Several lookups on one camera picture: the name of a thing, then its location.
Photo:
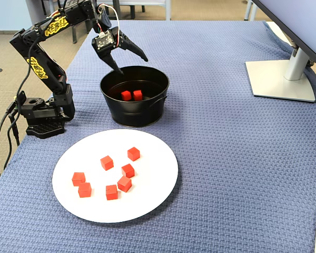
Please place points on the computer monitor with silver stand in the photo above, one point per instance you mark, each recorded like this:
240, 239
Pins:
274, 81

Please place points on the red cube with black mark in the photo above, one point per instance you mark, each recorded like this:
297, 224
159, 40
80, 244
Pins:
111, 192

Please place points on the light grey furniture leg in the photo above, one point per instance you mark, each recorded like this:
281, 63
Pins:
248, 11

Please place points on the dark metal chair leg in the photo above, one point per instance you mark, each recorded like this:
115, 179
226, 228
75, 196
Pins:
133, 11

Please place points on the black metal bucket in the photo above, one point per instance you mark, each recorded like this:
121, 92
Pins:
137, 116

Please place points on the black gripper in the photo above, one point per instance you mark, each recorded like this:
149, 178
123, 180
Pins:
120, 40

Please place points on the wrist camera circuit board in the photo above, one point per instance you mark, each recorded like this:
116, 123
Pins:
105, 40

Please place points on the blue woven table cloth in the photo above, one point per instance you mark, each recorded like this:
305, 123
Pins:
226, 158

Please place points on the white round plate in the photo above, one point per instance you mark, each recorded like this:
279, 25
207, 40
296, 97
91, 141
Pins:
147, 200

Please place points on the grey-blue table frame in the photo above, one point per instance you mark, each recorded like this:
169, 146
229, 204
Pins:
168, 10

